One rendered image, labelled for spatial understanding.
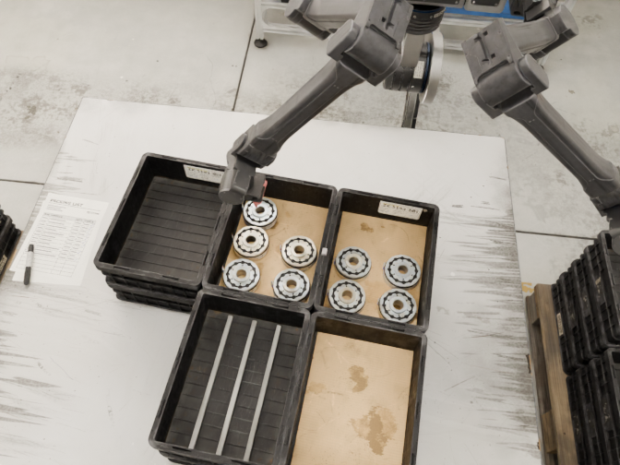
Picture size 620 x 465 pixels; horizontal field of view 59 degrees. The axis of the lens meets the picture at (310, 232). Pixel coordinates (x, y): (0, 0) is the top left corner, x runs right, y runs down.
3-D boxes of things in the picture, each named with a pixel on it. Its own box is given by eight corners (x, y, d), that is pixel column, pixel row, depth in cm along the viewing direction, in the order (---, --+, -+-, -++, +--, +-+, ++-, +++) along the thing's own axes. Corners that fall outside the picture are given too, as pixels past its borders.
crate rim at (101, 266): (146, 156, 167) (144, 150, 165) (240, 172, 165) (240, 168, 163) (93, 268, 147) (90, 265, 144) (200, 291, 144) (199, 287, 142)
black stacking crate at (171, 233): (152, 175, 175) (145, 152, 165) (242, 192, 173) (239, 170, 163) (104, 284, 155) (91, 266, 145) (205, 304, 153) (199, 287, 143)
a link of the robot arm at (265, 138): (402, 46, 93) (354, 10, 88) (400, 70, 91) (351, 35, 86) (271, 154, 126) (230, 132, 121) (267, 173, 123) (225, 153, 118)
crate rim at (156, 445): (200, 291, 144) (199, 287, 142) (311, 313, 142) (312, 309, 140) (148, 447, 124) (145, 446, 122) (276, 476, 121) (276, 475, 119)
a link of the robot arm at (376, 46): (434, 5, 89) (388, -31, 85) (392, 80, 91) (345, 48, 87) (331, 9, 128) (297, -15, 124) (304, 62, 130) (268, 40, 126)
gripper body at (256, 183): (259, 200, 132) (257, 184, 126) (219, 193, 133) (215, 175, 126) (266, 179, 135) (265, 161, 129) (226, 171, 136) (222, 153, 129)
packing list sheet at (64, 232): (42, 192, 184) (42, 191, 183) (111, 199, 183) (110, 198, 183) (5, 280, 167) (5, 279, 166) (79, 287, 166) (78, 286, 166)
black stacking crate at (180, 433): (206, 306, 152) (200, 289, 143) (309, 327, 150) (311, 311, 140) (157, 454, 132) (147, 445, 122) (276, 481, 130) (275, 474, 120)
